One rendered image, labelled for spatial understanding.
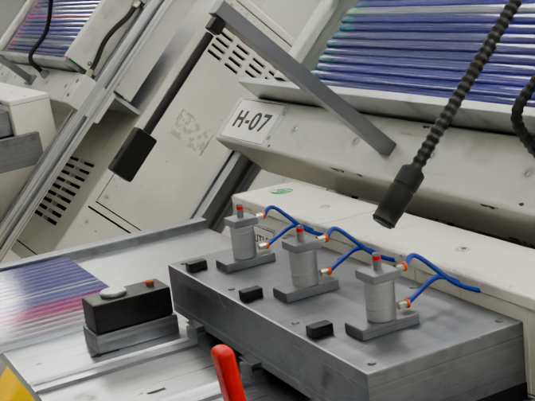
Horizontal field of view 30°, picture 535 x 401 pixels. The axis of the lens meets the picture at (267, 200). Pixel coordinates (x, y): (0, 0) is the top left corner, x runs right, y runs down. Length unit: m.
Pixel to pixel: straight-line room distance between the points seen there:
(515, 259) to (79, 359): 0.39
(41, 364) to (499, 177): 0.44
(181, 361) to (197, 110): 1.29
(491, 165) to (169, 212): 1.30
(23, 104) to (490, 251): 1.34
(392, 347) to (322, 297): 0.13
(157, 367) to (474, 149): 0.35
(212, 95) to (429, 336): 1.47
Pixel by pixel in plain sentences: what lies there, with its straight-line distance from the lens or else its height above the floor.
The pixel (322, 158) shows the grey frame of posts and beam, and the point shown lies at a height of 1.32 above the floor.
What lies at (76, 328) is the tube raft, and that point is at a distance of 0.99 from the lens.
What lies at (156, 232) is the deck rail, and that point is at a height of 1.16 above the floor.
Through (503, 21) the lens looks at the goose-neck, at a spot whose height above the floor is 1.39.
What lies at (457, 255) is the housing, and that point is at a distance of 0.82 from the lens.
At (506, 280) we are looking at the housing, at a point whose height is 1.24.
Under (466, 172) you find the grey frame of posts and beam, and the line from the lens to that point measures 0.92.
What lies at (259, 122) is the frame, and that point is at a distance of 1.26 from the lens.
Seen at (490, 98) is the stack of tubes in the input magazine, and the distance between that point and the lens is 0.91.
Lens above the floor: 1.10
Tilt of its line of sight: 8 degrees up
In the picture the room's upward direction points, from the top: 32 degrees clockwise
